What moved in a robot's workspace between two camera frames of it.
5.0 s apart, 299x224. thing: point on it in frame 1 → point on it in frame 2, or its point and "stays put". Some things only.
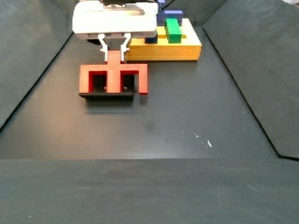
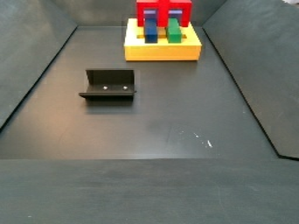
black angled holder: [101, 95] stays put
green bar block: [173, 30] stays put
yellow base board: [163, 51] stays put
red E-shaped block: [115, 69] → [163, 6]
